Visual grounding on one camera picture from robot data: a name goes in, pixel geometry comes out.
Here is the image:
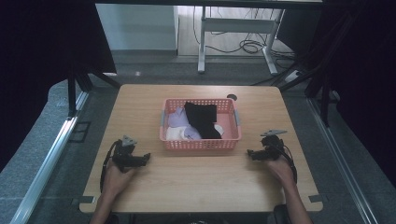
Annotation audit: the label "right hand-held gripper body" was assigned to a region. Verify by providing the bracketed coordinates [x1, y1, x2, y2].
[253, 129, 289, 162]

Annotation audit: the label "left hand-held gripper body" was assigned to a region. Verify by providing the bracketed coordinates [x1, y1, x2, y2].
[111, 134, 146, 174]

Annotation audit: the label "pink plastic basket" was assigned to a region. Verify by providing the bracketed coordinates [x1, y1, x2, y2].
[159, 98, 243, 151]

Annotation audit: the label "white cloth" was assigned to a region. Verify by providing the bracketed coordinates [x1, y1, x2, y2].
[165, 123, 225, 142]

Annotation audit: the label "lilac cloth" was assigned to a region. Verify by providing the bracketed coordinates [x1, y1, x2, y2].
[167, 106, 203, 141]

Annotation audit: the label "black cloth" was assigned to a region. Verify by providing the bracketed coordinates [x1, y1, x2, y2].
[183, 101, 222, 140]

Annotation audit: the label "person's right hand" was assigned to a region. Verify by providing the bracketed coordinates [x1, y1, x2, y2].
[266, 155, 297, 189]

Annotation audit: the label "person's left hand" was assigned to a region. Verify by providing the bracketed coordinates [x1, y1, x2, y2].
[102, 160, 136, 198]

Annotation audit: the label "white power strip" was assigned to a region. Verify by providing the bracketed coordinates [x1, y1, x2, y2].
[284, 70, 304, 84]

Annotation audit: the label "black metal stand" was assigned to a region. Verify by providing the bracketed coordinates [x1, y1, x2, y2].
[277, 12, 353, 129]
[66, 65, 121, 119]

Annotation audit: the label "dark curtain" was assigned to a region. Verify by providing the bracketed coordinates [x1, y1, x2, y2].
[0, 0, 118, 173]
[276, 0, 396, 189]

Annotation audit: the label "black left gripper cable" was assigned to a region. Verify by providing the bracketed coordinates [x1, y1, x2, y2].
[99, 139, 123, 192]

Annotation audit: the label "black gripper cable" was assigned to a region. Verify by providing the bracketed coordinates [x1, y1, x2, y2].
[275, 144, 299, 185]
[99, 139, 123, 192]

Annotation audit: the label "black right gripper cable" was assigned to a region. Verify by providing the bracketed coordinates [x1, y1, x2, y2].
[275, 144, 299, 185]

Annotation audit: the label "aluminium floor rail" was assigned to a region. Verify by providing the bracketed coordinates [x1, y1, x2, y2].
[305, 97, 380, 224]
[8, 91, 90, 224]

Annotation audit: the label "black floor cables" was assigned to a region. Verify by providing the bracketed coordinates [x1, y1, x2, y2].
[191, 6, 297, 87]

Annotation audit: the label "white metal desk frame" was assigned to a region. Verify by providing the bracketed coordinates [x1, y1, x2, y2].
[197, 6, 286, 77]

